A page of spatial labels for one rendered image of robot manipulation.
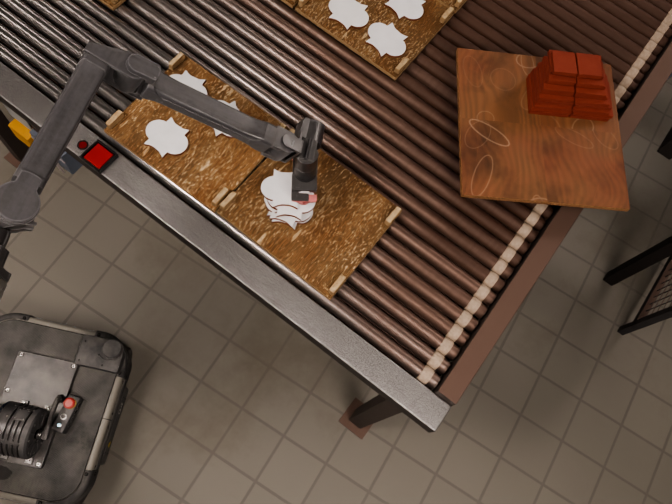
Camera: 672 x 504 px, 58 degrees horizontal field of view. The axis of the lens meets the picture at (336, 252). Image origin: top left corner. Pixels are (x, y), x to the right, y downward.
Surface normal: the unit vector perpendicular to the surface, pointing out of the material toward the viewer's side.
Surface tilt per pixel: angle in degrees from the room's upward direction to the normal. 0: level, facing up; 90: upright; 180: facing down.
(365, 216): 0
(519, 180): 0
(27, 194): 27
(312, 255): 0
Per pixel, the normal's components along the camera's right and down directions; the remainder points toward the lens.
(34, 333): 0.11, -0.33
